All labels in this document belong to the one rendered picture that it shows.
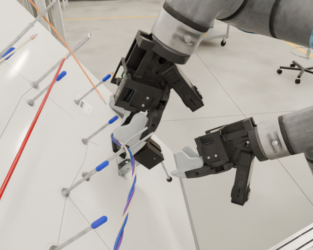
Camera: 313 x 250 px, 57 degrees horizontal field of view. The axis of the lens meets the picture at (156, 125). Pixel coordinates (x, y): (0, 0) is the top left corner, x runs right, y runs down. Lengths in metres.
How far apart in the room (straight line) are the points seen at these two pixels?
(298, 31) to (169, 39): 0.17
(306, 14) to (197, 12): 0.13
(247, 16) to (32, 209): 0.39
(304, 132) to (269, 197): 1.64
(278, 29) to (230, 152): 0.26
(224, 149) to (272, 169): 1.83
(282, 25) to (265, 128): 0.20
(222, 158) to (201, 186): 1.55
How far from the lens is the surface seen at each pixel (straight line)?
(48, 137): 0.50
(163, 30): 0.43
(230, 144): 0.59
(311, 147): 0.56
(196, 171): 0.59
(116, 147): 0.64
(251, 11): 0.46
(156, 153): 0.57
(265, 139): 0.55
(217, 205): 2.02
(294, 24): 0.43
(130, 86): 0.44
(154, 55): 0.45
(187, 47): 0.43
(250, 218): 2.00
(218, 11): 0.44
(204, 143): 0.59
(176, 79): 0.47
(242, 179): 0.59
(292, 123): 0.54
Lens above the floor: 1.49
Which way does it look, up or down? 33 degrees down
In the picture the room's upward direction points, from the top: straight up
